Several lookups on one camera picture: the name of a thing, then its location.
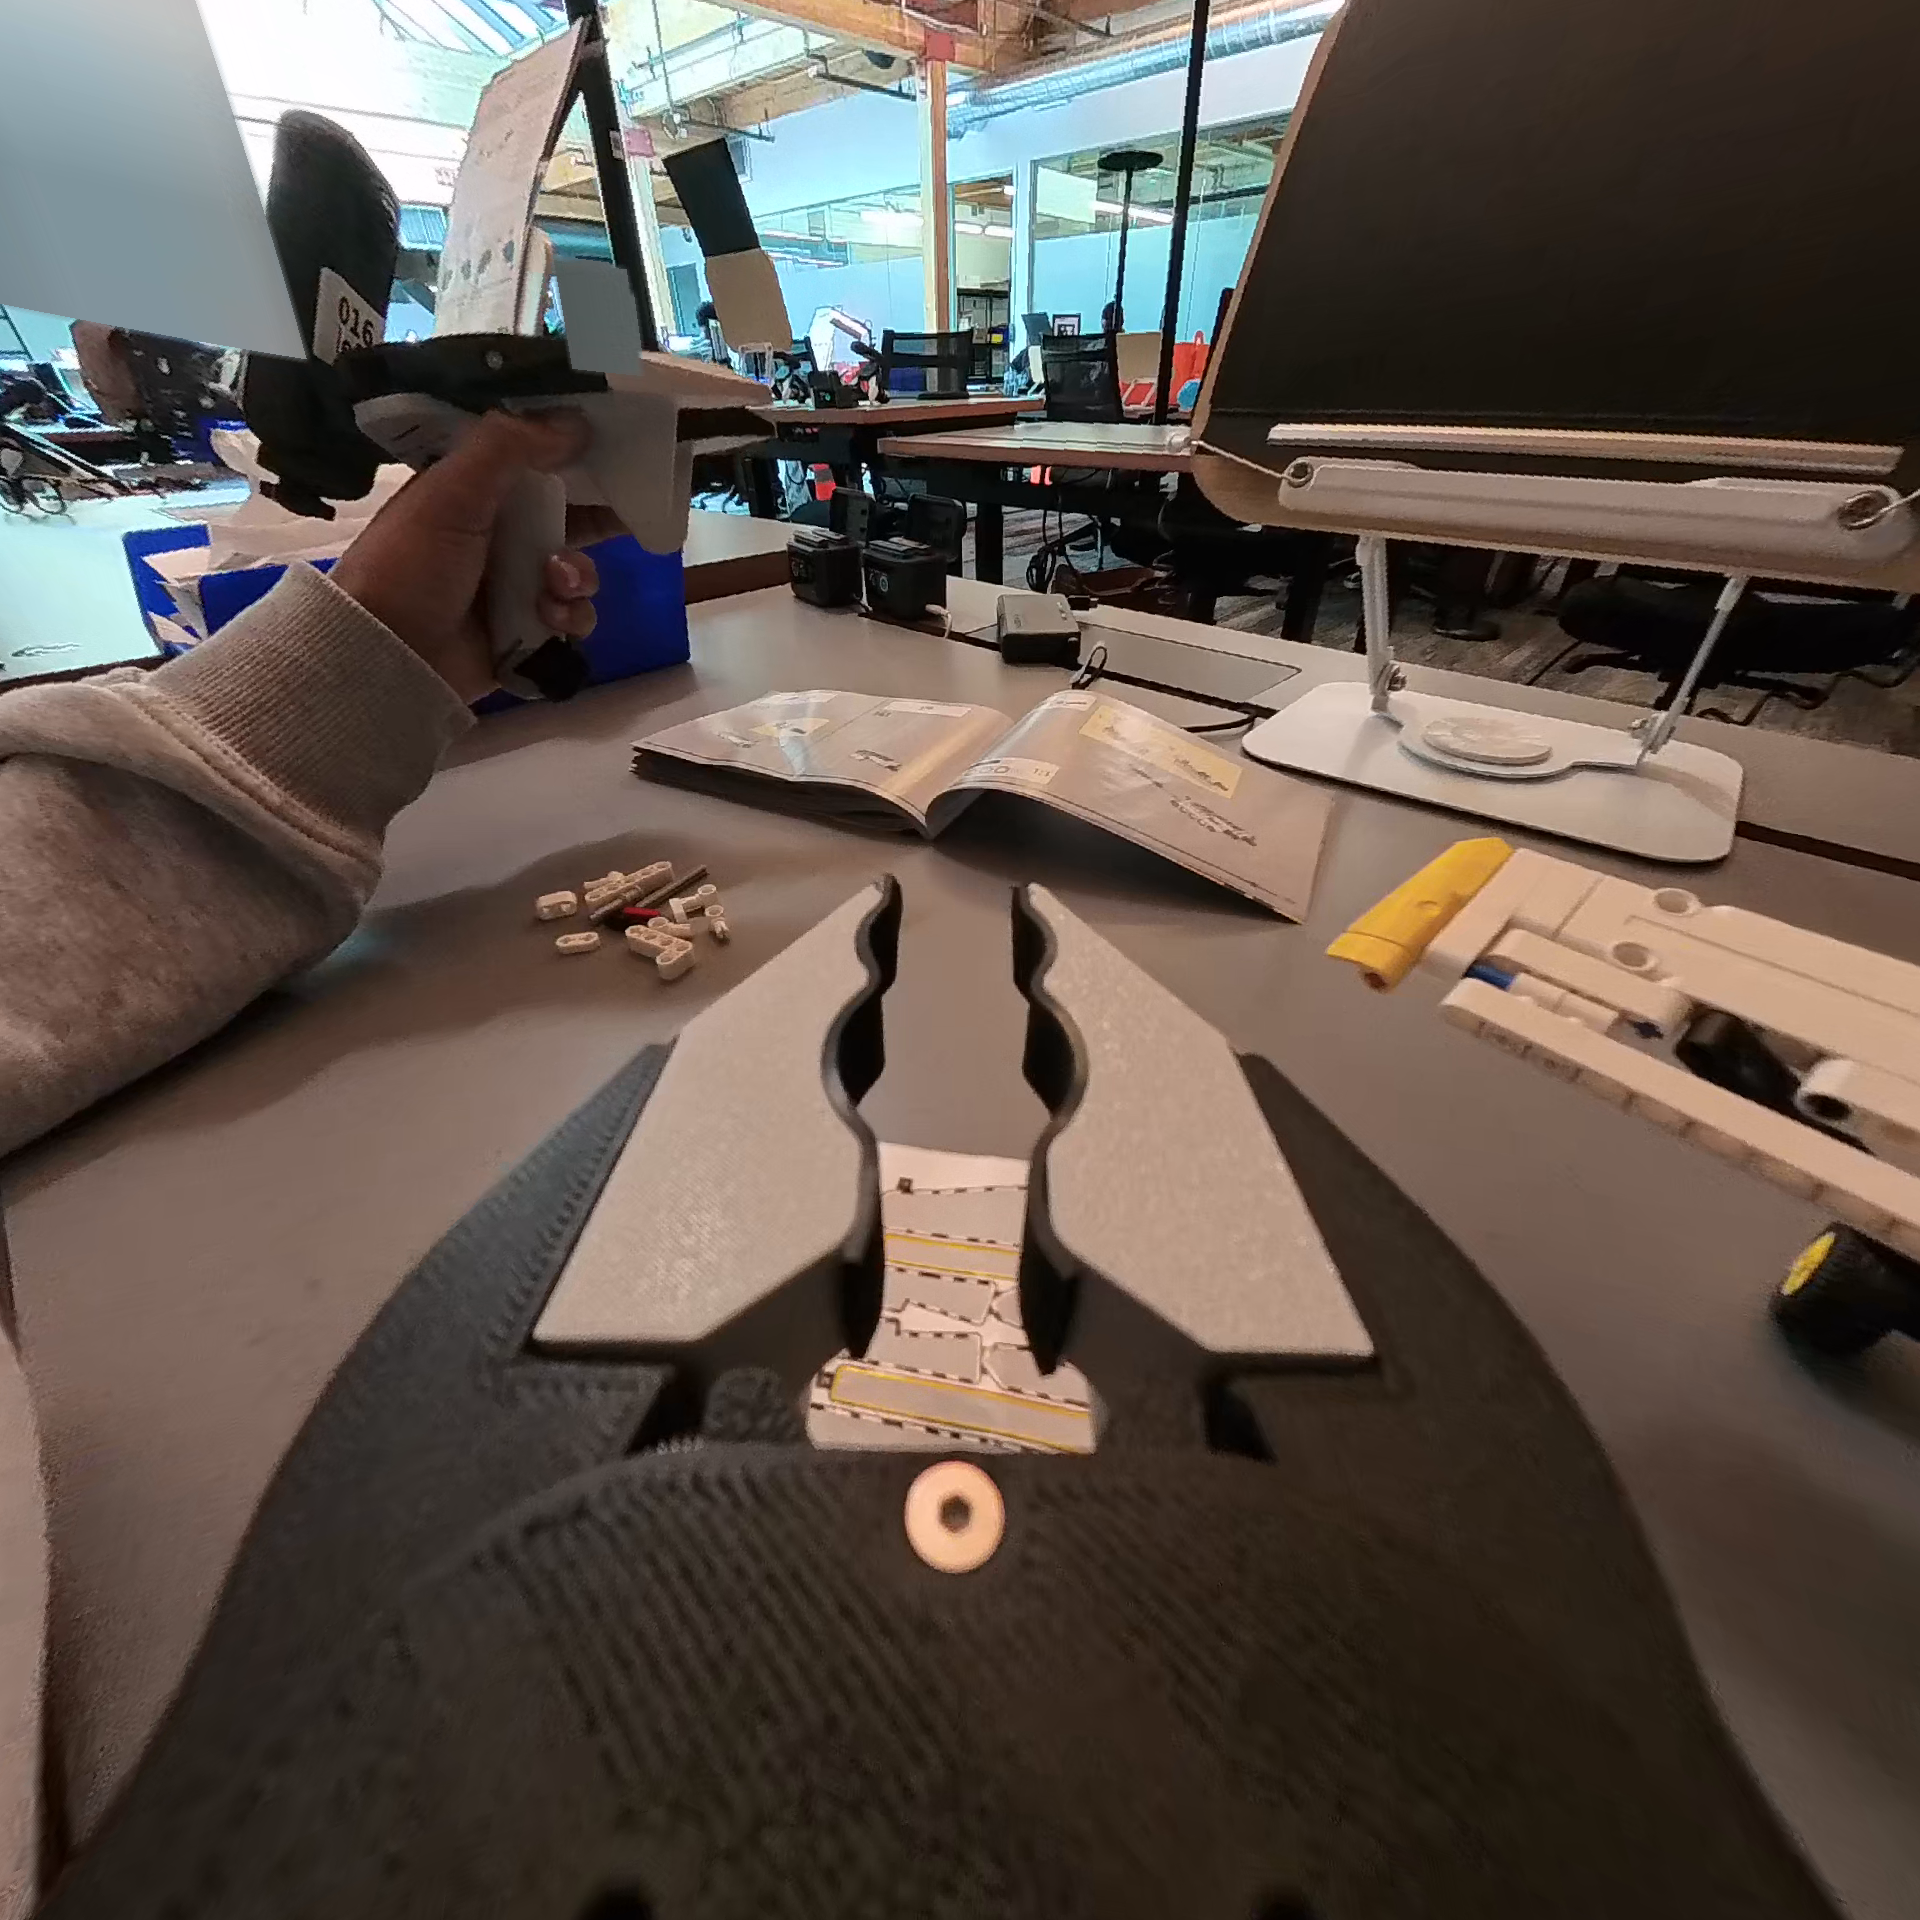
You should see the printed cardboard panel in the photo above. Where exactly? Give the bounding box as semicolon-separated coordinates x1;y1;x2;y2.
441;23;601;338

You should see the person's left hand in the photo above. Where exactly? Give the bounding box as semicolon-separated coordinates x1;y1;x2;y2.
333;412;601;706

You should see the zebra print sticker sheet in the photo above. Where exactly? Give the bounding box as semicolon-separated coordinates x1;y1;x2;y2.
808;1141;1105;1457

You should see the crumpled white paper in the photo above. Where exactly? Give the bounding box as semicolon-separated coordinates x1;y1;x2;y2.
152;420;395;634

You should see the black office chair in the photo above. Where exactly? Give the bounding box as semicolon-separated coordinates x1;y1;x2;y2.
1039;335;1130;426

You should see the wooden background desk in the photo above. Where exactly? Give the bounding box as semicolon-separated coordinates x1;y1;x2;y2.
877;420;1203;601

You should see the pile of small lego pieces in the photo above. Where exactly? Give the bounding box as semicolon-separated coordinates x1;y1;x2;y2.
533;857;736;986

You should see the black cable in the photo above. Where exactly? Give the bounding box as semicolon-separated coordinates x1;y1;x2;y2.
1088;645;1279;741

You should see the white yellow lego model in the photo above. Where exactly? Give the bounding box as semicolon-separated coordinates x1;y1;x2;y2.
1328;836;1920;1359

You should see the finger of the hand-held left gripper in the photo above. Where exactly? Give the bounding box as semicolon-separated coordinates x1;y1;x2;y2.
575;393;696;558
637;347;781;443

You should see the person's left forearm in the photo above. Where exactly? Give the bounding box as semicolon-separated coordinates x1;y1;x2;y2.
0;562;483;1156

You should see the tilted screen on white stand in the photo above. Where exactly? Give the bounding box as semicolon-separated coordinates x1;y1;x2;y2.
1192;0;1920;594

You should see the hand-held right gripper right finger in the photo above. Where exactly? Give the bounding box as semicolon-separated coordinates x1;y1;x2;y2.
1012;883;1379;1379

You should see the lego instruction booklet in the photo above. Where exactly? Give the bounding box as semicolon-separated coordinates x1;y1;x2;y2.
631;689;1338;924

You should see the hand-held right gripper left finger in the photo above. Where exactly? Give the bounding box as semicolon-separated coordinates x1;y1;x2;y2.
533;873;903;1374

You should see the blue plastic bin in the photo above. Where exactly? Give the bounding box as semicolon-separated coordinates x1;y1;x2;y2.
124;517;696;706

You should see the grey desk cable cover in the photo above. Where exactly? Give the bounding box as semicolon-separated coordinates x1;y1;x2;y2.
1080;620;1300;711

